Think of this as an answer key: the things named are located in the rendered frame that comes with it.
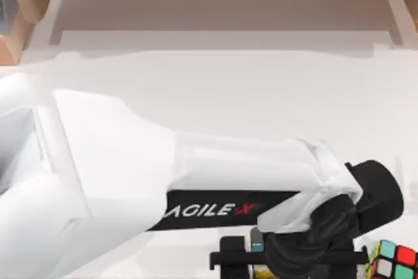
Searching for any multicoloured puzzle cube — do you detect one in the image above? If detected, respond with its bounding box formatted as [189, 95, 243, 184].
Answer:
[356, 238, 418, 279]

